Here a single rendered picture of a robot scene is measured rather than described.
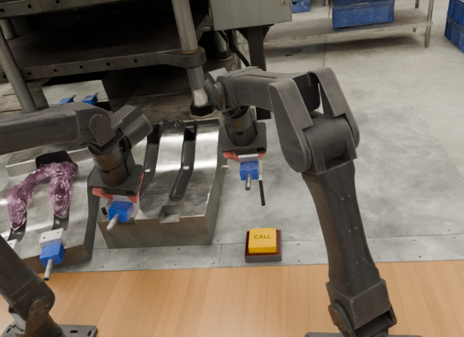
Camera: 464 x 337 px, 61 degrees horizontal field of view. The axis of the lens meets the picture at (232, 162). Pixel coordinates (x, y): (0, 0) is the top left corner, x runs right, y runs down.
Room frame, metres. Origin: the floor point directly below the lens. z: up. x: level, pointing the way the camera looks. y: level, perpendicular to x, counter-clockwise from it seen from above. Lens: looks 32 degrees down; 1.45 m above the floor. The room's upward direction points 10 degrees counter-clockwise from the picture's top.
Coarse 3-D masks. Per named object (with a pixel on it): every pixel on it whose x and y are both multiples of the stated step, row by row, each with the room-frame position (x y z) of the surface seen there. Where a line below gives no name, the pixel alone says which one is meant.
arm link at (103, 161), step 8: (120, 136) 0.69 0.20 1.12; (88, 144) 0.68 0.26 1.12; (96, 144) 0.67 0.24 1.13; (104, 144) 0.67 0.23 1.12; (112, 144) 0.67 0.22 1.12; (120, 144) 0.72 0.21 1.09; (96, 152) 0.66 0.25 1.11; (104, 152) 0.66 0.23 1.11; (112, 152) 0.66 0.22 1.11; (120, 152) 0.68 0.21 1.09; (96, 160) 0.67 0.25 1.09; (104, 160) 0.66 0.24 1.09; (112, 160) 0.67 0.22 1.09; (120, 160) 0.68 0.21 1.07; (104, 168) 0.67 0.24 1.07; (112, 168) 0.67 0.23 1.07
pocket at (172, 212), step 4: (180, 204) 0.76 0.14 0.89; (164, 208) 0.76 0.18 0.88; (168, 208) 0.76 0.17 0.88; (172, 208) 0.76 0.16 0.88; (176, 208) 0.76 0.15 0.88; (180, 208) 0.76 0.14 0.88; (160, 212) 0.74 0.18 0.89; (164, 212) 0.76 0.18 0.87; (168, 212) 0.76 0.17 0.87; (172, 212) 0.76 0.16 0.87; (176, 212) 0.76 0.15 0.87; (180, 212) 0.76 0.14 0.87; (160, 216) 0.74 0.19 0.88; (164, 216) 0.76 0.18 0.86; (168, 216) 0.75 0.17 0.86; (172, 216) 0.75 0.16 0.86; (176, 216) 0.75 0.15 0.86; (160, 220) 0.72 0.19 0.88; (164, 220) 0.74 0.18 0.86; (168, 220) 0.74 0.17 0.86; (172, 220) 0.74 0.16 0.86; (176, 220) 0.72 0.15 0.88
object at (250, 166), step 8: (240, 160) 0.81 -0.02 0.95; (248, 160) 0.81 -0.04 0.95; (256, 160) 0.80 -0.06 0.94; (240, 168) 0.78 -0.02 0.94; (248, 168) 0.77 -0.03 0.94; (256, 168) 0.77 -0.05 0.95; (240, 176) 0.77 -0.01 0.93; (248, 176) 0.75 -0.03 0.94; (256, 176) 0.76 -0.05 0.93; (248, 184) 0.72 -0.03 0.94
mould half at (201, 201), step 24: (144, 144) 1.03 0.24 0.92; (168, 144) 1.01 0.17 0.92; (216, 144) 0.97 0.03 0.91; (168, 168) 0.93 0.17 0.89; (216, 168) 0.90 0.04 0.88; (168, 192) 0.82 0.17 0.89; (192, 192) 0.80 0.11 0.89; (216, 192) 0.85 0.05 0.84; (144, 216) 0.73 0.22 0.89; (192, 216) 0.70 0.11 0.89; (216, 216) 0.79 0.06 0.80; (120, 240) 0.74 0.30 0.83; (144, 240) 0.73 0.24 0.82; (168, 240) 0.72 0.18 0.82; (192, 240) 0.71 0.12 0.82
